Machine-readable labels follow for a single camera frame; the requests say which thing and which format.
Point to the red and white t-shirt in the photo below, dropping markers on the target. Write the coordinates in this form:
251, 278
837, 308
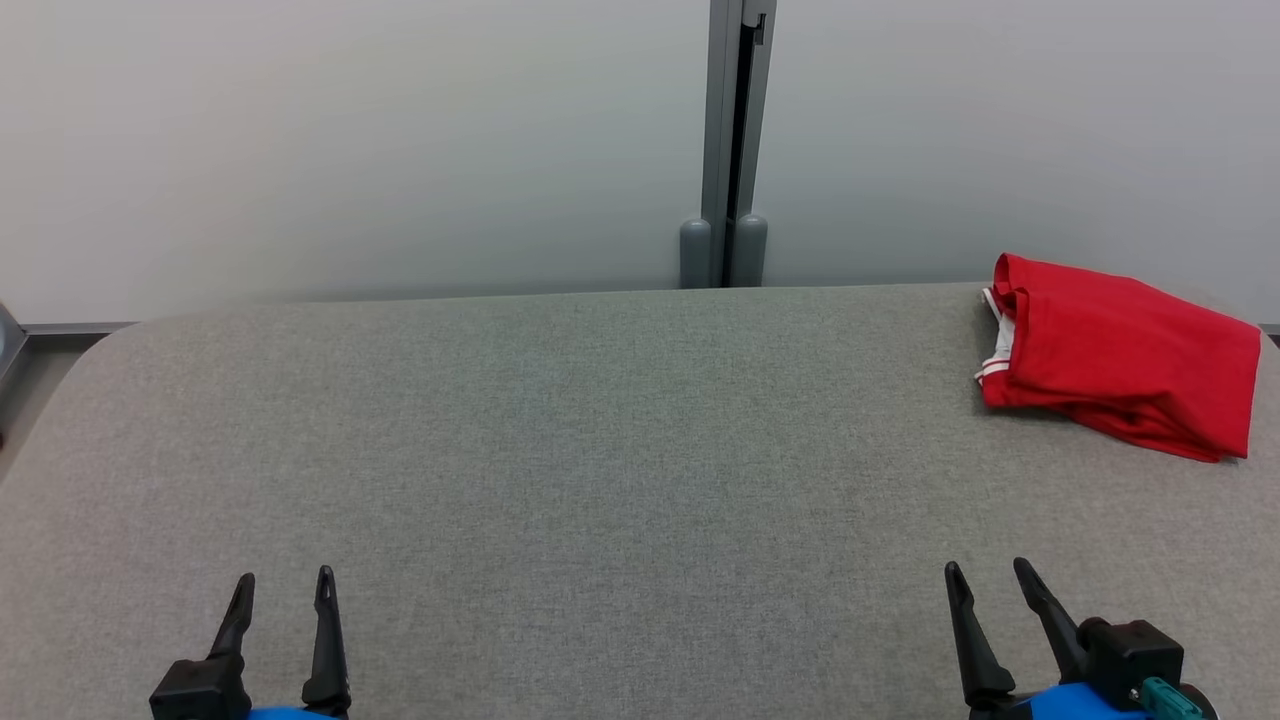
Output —
1120, 340

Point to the grey wheeled stand leg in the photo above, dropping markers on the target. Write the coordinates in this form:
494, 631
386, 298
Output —
8, 345

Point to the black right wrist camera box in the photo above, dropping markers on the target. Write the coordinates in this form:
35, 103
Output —
1130, 660

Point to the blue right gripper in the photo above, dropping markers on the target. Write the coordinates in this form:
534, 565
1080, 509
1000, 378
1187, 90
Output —
1070, 705

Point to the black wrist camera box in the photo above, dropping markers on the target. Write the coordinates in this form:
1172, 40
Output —
1130, 660
195, 690

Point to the grey partition post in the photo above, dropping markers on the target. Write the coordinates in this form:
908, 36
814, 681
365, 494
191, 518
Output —
730, 120

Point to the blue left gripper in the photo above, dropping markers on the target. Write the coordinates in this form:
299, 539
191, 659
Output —
290, 714

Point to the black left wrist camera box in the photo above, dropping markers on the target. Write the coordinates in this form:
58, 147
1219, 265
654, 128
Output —
195, 690

